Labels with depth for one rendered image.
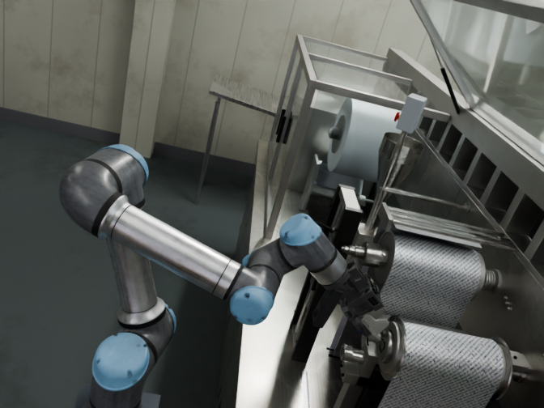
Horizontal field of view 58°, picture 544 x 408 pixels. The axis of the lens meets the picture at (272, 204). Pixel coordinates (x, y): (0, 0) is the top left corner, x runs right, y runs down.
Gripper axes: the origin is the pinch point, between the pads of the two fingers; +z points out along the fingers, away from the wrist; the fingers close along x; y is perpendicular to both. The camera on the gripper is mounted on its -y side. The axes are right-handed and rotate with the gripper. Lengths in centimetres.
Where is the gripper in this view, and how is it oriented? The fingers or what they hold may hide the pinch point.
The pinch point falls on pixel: (373, 335)
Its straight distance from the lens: 120.0
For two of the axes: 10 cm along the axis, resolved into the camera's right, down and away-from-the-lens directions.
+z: 5.9, 7.2, 3.6
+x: 0.0, -4.5, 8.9
